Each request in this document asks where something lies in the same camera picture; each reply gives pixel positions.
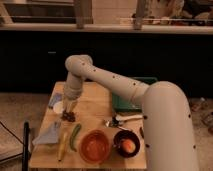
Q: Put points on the orange fruit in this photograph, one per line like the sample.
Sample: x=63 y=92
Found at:
x=128 y=145

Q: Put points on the orange plastic bowl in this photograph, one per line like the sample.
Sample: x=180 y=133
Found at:
x=95 y=147

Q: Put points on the white paper cup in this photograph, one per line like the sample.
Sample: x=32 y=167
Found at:
x=58 y=107

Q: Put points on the green plastic tray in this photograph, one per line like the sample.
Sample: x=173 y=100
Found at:
x=121 y=105

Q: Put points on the white spoon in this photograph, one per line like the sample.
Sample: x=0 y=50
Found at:
x=126 y=118

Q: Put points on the yellow corn cob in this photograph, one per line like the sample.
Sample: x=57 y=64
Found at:
x=62 y=145

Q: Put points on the dark red grape bunch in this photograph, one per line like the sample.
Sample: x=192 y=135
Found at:
x=68 y=116

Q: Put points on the dark bowl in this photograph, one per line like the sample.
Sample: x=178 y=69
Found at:
x=120 y=136

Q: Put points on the black pole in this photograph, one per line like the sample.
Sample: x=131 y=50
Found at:
x=25 y=155

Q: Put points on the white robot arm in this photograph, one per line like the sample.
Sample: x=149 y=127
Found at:
x=168 y=128

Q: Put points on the green chili pepper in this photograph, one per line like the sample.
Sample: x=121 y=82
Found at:
x=74 y=134

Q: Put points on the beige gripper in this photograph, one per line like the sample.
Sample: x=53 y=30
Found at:
x=69 y=105

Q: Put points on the light blue cloth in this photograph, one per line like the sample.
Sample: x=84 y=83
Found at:
x=49 y=136

